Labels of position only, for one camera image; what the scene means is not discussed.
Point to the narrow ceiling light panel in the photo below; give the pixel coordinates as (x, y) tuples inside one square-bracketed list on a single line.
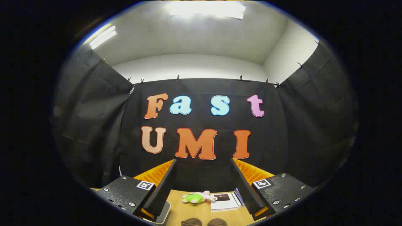
[(103, 37)]

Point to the grey fabric storage box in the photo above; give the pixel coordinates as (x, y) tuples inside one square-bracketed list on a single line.
[(163, 213)]

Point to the white book with dark photo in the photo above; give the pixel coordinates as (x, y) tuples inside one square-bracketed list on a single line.
[(224, 202)]

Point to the green and pink plush toy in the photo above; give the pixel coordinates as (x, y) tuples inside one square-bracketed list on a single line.
[(193, 198)]

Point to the large ceiling light panel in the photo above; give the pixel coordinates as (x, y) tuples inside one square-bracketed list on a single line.
[(207, 8)]

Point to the blue book with dark picture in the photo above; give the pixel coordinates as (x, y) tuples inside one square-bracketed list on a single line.
[(239, 196)]

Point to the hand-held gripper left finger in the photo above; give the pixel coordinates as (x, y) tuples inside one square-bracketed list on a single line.
[(163, 191)]

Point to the brown fleece shoe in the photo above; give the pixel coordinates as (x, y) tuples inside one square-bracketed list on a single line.
[(217, 223), (191, 222)]

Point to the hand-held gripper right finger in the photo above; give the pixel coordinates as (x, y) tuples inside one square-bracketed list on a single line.
[(246, 191)]

